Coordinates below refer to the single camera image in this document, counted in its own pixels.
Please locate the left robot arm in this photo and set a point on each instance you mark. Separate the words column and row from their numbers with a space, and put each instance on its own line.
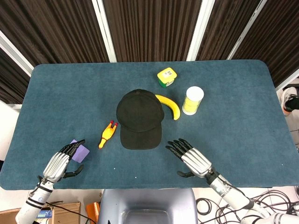
column 35, row 200

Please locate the cardboard box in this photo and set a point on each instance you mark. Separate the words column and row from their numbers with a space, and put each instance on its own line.
column 66, row 212

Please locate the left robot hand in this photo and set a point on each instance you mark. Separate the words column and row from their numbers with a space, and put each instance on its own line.
column 54, row 164

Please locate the grey robot torso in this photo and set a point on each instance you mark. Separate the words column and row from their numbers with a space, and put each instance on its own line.
column 147, row 203

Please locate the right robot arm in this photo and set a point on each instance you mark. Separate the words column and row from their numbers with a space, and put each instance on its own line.
column 230, row 192

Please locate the yellow banana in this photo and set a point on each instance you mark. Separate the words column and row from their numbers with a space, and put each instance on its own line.
column 174, row 107

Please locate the green container yellow lid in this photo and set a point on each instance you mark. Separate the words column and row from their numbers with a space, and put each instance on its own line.
column 166, row 75

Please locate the yellow rubber chicken toy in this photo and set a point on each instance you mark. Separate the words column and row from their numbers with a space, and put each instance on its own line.
column 107, row 134

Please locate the white orange sneaker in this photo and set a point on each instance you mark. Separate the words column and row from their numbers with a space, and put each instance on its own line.
column 288, row 98

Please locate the black baseball cap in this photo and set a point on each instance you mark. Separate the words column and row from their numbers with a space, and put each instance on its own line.
column 140, row 116

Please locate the white round bowl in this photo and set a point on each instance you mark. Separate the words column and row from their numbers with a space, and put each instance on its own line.
column 192, row 100

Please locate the orange plastic object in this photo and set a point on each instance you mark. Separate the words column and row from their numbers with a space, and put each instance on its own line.
column 92, row 212

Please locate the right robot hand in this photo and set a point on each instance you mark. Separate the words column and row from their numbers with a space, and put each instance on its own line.
column 196, row 161

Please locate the blue table cloth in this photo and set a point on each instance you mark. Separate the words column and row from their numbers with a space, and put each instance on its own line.
column 70, row 93

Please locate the white frame post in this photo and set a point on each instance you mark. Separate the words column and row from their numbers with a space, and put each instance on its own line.
column 14, row 54
column 243, row 30
column 198, row 30
column 105, row 30
column 288, row 78

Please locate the purple foam cube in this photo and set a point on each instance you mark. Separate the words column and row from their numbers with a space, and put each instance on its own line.
column 81, row 154

